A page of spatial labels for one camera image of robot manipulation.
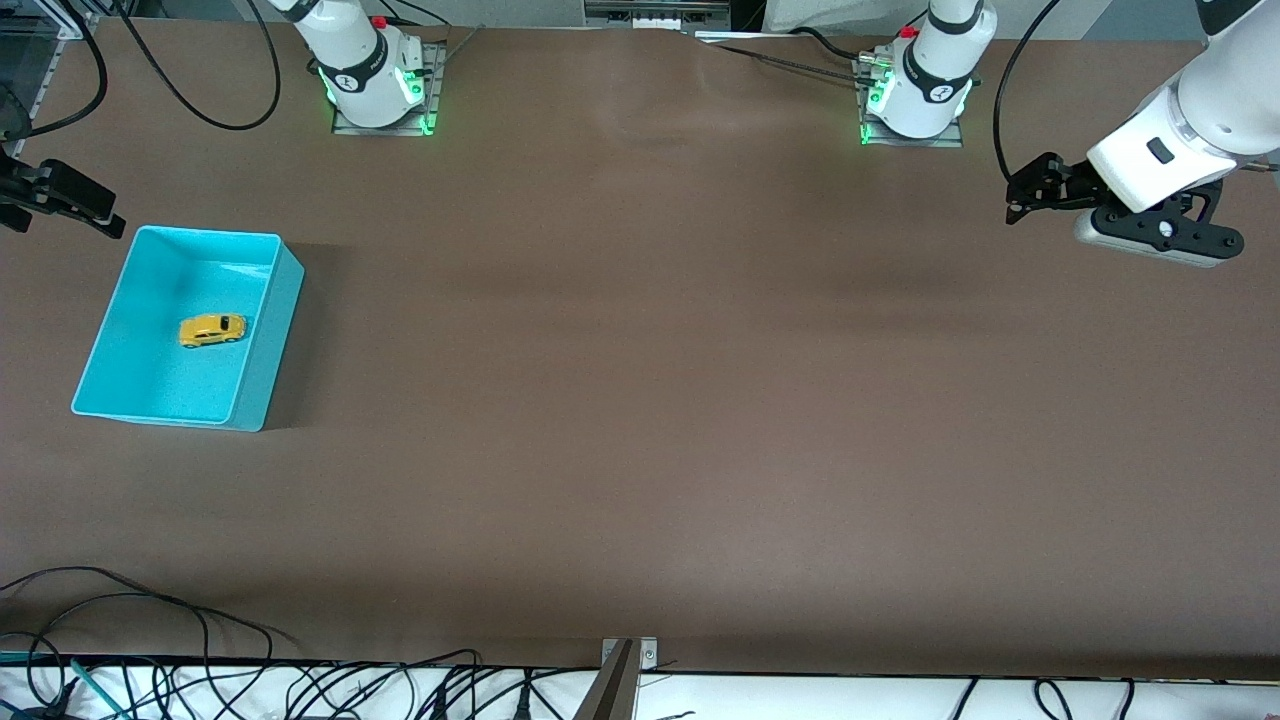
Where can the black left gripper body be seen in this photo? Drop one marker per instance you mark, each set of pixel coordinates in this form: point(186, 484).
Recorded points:
point(1070, 184)

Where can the yellow toy beetle car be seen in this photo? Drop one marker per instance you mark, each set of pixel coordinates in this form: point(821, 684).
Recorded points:
point(210, 331)

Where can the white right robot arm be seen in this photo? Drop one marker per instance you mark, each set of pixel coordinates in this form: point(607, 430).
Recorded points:
point(360, 80)

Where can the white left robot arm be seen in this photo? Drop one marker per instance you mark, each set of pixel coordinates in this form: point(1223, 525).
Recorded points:
point(930, 90)

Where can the turquoise plastic bin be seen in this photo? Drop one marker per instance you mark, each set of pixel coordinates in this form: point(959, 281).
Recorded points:
point(200, 390)

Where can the silver connector plug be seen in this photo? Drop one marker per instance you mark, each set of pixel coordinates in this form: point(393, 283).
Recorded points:
point(873, 67)

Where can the white panel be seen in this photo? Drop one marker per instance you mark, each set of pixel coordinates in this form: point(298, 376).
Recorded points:
point(840, 15)

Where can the grey power strip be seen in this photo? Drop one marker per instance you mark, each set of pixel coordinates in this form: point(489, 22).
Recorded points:
point(655, 12)

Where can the teal strip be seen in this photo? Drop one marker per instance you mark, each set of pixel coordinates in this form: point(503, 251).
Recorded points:
point(15, 657)

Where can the black power plug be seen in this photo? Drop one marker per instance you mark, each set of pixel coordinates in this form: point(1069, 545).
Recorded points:
point(440, 705)
point(523, 700)

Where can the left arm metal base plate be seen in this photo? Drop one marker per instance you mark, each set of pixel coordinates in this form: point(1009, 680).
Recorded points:
point(910, 142)

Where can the aluminium frame rail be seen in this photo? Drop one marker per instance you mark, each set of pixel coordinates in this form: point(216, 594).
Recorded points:
point(65, 28)

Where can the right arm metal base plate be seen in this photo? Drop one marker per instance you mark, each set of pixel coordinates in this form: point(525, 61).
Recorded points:
point(380, 130)

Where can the metal table edge bracket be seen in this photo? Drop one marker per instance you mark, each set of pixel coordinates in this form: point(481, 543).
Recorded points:
point(648, 655)

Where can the grey camera stand pole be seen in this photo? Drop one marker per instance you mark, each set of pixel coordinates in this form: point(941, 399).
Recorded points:
point(612, 695)

